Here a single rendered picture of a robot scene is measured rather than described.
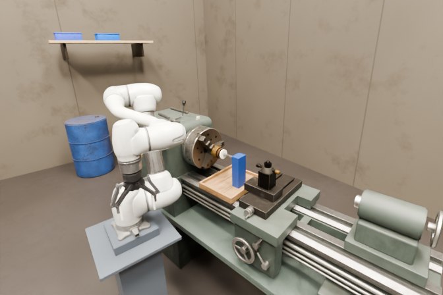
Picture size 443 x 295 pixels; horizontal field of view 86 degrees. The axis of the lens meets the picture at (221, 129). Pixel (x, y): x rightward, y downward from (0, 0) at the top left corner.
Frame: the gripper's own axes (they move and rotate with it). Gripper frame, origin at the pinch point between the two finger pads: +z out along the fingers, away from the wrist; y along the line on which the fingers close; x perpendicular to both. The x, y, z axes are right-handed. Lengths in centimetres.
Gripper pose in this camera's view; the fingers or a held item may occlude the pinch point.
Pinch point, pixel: (138, 211)
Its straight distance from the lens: 115.5
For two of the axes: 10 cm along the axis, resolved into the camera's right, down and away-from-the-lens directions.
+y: -8.6, 1.8, -4.7
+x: 5.0, 2.5, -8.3
